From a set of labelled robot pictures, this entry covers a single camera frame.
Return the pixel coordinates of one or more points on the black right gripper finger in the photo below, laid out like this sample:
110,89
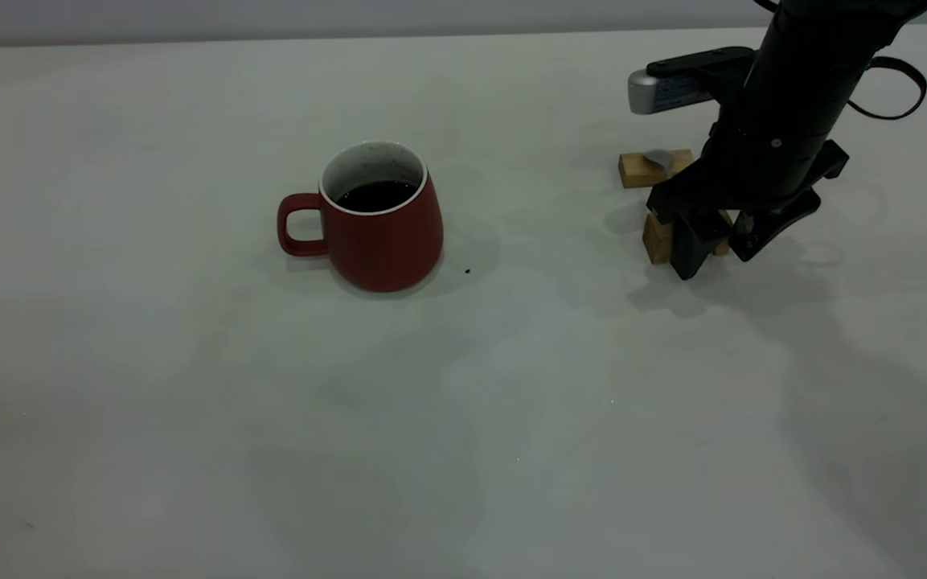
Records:
692,241
769,229

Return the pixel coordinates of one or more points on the arched wooden block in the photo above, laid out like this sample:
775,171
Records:
658,240

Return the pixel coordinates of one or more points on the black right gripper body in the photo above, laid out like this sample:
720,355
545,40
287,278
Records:
752,177

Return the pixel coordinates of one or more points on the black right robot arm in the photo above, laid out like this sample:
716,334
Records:
817,56

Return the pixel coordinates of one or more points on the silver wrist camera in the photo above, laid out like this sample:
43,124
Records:
656,92

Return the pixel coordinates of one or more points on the red ceramic mug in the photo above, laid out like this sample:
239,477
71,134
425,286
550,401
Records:
383,241

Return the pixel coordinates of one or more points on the flat rectangular wooden block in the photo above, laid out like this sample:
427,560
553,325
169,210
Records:
633,171

